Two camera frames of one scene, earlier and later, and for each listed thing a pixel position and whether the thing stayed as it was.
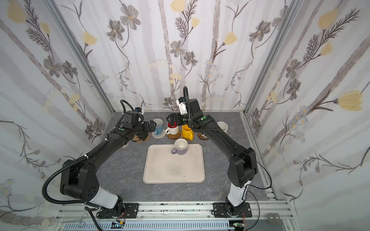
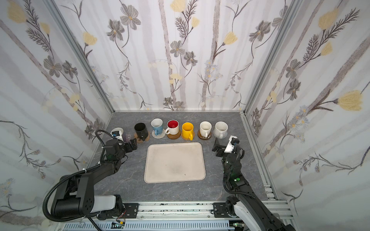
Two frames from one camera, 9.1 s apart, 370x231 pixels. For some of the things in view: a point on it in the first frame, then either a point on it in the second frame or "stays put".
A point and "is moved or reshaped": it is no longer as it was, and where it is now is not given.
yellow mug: (187, 132) stays put
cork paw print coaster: (136, 138) stays put
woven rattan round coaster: (188, 139) stays put
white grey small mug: (181, 146) is moved or reshaped
